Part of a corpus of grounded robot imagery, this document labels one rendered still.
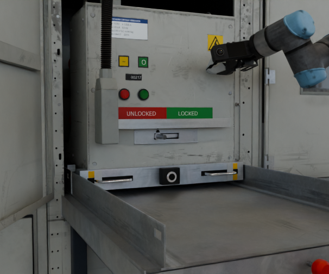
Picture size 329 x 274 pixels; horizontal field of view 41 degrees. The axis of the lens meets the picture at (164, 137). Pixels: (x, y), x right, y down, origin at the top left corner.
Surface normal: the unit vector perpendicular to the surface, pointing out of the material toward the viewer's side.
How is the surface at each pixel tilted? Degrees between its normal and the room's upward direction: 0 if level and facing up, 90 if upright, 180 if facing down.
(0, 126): 90
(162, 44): 90
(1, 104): 90
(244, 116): 90
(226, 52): 79
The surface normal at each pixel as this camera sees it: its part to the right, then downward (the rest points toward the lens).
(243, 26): 0.40, 0.04
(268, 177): -0.92, 0.03
